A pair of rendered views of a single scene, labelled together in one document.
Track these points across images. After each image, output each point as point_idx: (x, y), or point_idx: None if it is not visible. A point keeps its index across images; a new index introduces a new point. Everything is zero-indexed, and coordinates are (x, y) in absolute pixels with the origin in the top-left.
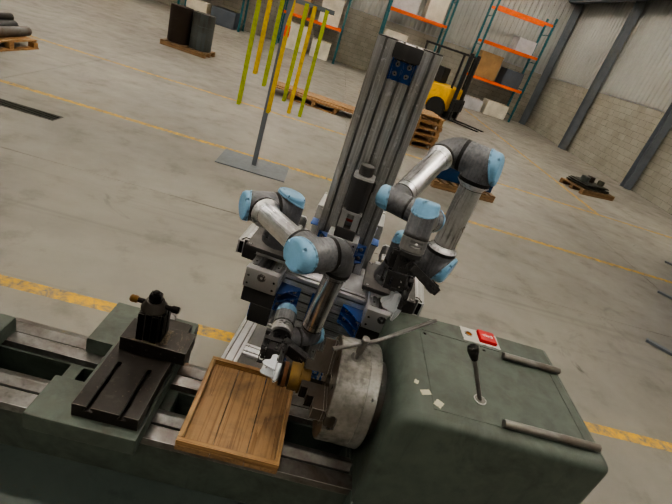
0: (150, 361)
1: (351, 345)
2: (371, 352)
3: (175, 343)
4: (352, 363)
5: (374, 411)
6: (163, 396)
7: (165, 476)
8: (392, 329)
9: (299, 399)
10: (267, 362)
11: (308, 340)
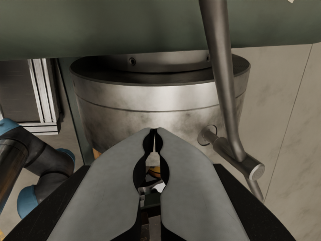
0: (152, 226)
1: (256, 181)
2: (185, 110)
3: (140, 234)
4: (219, 136)
5: (249, 62)
6: (156, 195)
7: None
8: (30, 51)
9: None
10: (162, 188)
11: (33, 141)
